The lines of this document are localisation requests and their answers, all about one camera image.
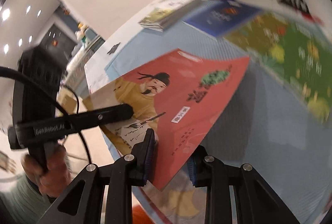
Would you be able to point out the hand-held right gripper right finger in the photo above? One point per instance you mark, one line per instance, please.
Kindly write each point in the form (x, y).
(193, 172)

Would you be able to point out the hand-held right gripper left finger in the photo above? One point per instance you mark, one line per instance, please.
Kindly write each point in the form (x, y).
(149, 159)

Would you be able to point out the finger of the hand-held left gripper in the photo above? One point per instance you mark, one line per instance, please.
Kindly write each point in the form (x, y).
(109, 115)

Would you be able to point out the coral red book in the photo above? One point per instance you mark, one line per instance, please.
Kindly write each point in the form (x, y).
(197, 109)

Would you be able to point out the white illustrated book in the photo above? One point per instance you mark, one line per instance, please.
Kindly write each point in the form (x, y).
(166, 12)

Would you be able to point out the blue book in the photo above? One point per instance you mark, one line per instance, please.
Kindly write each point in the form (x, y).
(220, 18)

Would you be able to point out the person's left forearm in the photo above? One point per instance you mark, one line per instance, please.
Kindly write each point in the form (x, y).
(18, 198)

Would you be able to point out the person's left hand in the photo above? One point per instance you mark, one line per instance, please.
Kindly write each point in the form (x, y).
(55, 177)

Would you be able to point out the light blue quilted mat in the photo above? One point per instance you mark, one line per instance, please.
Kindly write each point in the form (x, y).
(259, 148)

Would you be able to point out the dark door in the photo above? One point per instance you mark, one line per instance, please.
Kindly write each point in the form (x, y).
(58, 42)

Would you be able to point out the small plush toy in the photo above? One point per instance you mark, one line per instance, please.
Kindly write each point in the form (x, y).
(81, 33)

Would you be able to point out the group of ceiling spotlights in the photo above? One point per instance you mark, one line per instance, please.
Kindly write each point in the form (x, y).
(5, 13)

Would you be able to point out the vivid green floral book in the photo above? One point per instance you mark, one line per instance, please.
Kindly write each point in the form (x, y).
(306, 63)

